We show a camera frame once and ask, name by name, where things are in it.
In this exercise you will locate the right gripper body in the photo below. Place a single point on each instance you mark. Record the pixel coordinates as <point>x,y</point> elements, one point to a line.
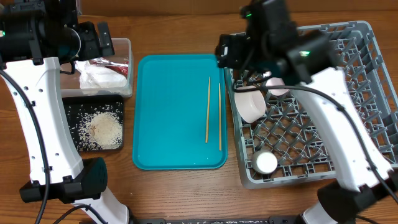
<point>235,52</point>

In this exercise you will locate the wooden chopstick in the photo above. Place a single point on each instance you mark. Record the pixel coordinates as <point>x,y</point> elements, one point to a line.
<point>219,118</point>
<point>208,110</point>

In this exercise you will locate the black plastic tray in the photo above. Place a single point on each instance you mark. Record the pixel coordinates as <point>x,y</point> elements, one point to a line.
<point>93,124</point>

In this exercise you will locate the clear plastic waste bin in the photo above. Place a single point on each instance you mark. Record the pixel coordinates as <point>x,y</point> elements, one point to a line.
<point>70,84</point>

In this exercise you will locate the teal serving tray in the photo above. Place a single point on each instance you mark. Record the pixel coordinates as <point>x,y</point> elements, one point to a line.
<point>170,113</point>

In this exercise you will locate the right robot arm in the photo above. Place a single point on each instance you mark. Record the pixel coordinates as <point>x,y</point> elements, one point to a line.
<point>308,66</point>

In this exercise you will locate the red sauce packet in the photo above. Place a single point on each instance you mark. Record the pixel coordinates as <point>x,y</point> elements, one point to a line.
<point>120,67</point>

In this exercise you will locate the pile of rice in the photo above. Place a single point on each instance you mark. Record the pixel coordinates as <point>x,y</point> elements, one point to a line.
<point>104,129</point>

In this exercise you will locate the left wooden chopstick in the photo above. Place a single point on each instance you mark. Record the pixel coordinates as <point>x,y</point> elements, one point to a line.
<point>208,110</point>

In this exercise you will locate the right wooden chopstick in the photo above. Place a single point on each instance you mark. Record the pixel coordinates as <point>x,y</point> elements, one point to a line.
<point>219,118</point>

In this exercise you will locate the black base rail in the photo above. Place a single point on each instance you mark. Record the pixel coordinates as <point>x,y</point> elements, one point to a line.
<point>289,219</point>

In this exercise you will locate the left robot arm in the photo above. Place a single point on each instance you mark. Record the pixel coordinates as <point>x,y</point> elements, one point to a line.
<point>37,37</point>

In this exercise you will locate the white cup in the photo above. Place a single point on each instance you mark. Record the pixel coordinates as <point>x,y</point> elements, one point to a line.
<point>264,162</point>

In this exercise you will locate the white napkin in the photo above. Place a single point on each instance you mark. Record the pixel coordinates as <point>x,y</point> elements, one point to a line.
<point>93,76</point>

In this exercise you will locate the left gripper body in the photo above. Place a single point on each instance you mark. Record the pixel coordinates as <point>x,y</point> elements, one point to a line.
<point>90,46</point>

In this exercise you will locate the grey dishwasher rack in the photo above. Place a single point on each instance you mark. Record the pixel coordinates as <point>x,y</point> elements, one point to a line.
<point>287,131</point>

